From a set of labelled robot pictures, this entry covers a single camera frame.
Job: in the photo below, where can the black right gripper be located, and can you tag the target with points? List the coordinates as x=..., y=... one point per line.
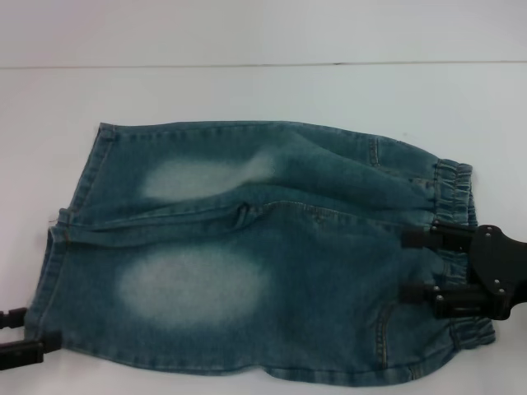
x=498, y=267

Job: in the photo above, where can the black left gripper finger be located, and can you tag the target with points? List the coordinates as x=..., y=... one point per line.
x=24, y=349
x=14, y=317

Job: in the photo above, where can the blue denim shorts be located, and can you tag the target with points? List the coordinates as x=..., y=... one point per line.
x=288, y=288

